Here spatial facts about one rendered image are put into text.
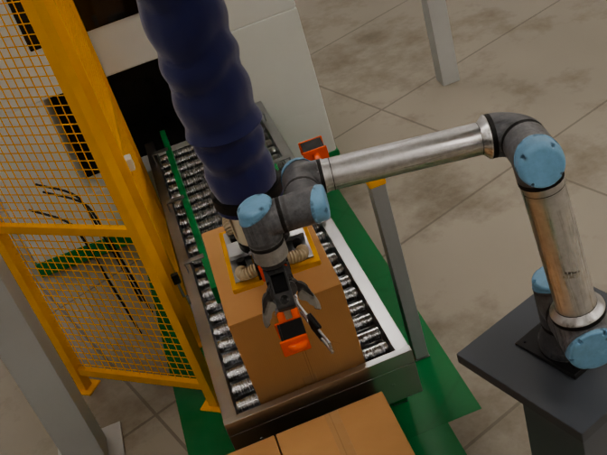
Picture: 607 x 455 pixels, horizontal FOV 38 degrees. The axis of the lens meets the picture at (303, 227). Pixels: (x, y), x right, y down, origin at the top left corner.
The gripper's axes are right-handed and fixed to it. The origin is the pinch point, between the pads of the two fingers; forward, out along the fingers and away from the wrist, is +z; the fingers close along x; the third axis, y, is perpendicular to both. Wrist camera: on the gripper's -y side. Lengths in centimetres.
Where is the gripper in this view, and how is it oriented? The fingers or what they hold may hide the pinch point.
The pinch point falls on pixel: (294, 320)
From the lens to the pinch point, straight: 235.0
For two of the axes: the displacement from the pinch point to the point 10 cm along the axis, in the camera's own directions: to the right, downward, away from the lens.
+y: -2.1, -5.2, 8.3
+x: -9.4, 3.3, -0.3
